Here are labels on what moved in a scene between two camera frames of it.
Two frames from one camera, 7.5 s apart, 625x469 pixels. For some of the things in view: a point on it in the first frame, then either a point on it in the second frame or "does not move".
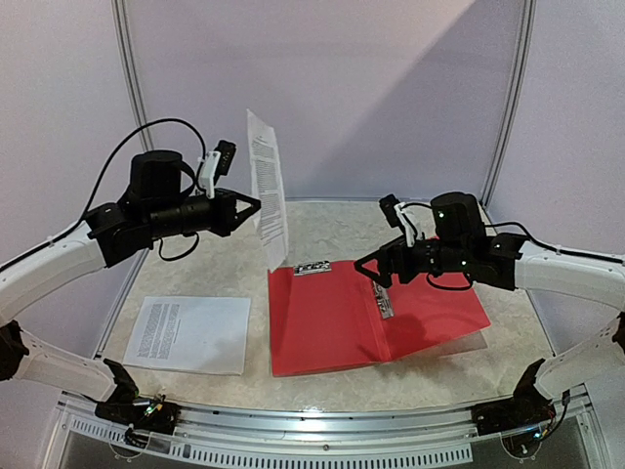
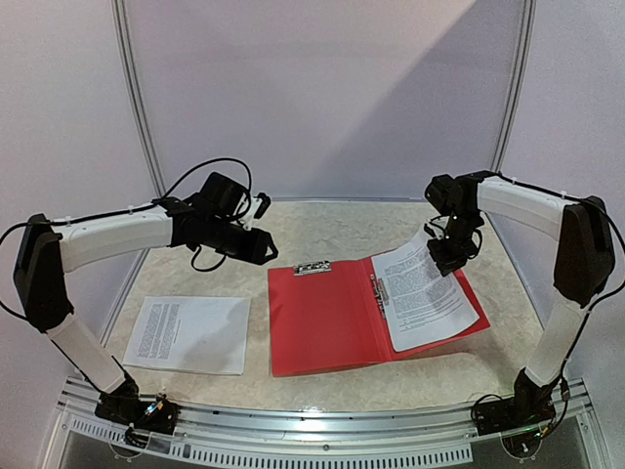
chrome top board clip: [312, 268] does not move
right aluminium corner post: [525, 54] does not move
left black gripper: [228, 219] → [257, 248]
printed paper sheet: [271, 215] → [424, 304]
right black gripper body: [387, 262] → [450, 247]
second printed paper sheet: [195, 334] does not move
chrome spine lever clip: [384, 302] does not move
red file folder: [331, 319] does not move
